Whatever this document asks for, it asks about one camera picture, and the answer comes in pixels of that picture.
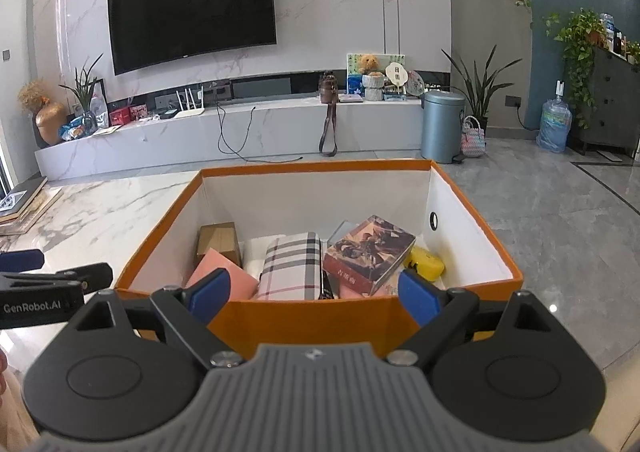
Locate black cable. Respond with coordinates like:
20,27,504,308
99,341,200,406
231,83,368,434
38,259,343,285
216,103,303,163

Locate trailing pothos plant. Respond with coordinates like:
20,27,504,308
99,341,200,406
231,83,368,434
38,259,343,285
542,8,609,131

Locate grey pot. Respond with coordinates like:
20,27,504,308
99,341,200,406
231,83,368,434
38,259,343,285
362,73,385,101

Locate woven pastel bag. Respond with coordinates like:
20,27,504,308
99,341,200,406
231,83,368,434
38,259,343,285
460,116,487,157

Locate printed picture board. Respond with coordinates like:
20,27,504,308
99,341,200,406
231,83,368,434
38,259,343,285
346,52,405,95

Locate pale books under black book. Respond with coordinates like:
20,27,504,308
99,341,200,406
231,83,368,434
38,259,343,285
0,186,64,235

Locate white router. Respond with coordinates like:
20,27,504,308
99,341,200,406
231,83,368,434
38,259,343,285
172,86,206,119

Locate blue white bag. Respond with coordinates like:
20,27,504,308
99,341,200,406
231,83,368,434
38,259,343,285
90,94,108,129

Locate long-leaf potted plant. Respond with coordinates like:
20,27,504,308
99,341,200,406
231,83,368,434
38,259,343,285
441,44,523,125

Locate marble TV cabinet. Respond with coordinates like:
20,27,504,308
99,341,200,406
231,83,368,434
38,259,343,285
34,96,426,183

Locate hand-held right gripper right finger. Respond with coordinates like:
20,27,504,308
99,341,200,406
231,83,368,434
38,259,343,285
387,269,551,367

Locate blue snack packet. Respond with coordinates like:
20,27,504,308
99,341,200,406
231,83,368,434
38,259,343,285
59,119,86,141

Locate brown bag with strap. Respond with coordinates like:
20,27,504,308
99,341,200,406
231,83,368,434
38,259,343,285
319,70,341,157

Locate yellow small gadget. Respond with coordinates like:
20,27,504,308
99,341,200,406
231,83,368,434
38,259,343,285
404,246,446,281

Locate grey-blue trash can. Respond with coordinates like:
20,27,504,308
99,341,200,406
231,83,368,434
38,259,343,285
420,90,466,165

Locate brown printed card box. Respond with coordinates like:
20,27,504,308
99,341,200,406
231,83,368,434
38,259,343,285
322,215,417,297

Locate orange cardboard box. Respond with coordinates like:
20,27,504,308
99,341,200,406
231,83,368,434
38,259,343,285
114,159,524,361

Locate gold vase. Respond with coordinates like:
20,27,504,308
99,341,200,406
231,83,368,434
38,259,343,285
35,102,68,147

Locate white round hand fan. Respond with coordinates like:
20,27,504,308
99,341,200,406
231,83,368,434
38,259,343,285
384,60,407,95

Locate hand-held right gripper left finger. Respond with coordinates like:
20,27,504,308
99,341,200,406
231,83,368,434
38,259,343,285
75,268,244,367

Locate plaid fabric case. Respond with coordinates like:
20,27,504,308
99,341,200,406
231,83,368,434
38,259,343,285
253,232,323,301

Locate dried yellow flowers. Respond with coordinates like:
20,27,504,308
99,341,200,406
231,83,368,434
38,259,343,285
17,80,48,113

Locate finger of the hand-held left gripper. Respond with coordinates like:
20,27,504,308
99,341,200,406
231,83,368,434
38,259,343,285
0,249,45,273
0,263,114,292

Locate green plant in glass vase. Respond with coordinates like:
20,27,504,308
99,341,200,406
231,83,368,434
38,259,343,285
60,54,104,135

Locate small brown cardboard box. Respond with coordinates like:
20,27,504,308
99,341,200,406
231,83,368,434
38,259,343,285
196,222,243,269

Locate wall-mounted black television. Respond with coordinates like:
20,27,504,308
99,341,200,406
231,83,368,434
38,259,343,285
106,0,277,76

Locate blue water jug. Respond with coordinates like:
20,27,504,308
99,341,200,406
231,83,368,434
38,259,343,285
536,80,573,154

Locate grey cabinet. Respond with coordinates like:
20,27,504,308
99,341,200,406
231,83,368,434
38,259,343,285
570,48,640,157

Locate black hardcover book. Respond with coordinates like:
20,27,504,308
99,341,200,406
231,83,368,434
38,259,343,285
0,177,49,221

